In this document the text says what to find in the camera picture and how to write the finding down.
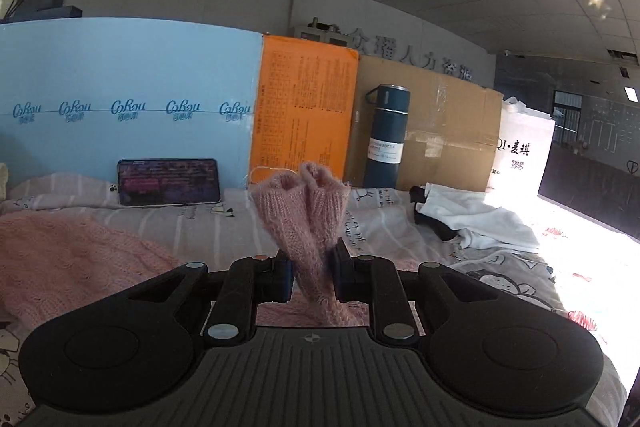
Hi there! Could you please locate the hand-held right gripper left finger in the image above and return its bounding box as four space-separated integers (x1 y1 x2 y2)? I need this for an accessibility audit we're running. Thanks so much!
116 253 294 344

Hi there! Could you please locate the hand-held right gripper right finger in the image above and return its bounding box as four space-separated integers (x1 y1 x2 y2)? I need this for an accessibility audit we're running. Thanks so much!
332 239 506 341

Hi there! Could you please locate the pink knitted sweater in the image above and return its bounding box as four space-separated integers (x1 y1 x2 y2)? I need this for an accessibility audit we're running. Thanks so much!
0 161 422 339

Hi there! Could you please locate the printed striped bed sheet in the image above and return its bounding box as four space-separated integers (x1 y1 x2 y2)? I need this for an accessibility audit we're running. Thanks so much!
0 172 632 427

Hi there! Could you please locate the black device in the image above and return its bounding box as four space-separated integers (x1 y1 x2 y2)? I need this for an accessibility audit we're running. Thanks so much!
409 184 459 241

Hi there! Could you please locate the smartphone with lit screen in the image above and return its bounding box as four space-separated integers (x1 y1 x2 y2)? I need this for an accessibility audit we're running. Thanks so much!
117 158 222 208

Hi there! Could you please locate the dark blue thermos bottle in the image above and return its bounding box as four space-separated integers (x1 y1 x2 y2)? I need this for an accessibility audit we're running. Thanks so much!
362 83 411 190

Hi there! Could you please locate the white garment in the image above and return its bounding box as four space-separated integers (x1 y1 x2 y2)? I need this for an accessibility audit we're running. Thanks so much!
424 182 542 254

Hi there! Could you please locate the orange printed board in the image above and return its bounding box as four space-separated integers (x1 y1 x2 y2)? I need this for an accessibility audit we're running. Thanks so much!
248 35 360 188

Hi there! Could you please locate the brown cardboard sheet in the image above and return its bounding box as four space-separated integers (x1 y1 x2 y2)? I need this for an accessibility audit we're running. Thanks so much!
345 54 504 194

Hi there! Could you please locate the white printed bag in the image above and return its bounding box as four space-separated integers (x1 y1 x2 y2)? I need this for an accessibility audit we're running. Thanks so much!
487 96 556 198

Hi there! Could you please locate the light blue foam board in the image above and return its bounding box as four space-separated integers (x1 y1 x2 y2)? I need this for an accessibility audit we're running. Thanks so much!
0 17 264 188

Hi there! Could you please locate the dark partition panel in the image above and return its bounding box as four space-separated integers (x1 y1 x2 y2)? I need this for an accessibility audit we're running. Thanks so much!
537 141 640 240

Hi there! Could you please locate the thin white cable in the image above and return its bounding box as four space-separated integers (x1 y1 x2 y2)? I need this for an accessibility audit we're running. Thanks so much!
244 166 302 186

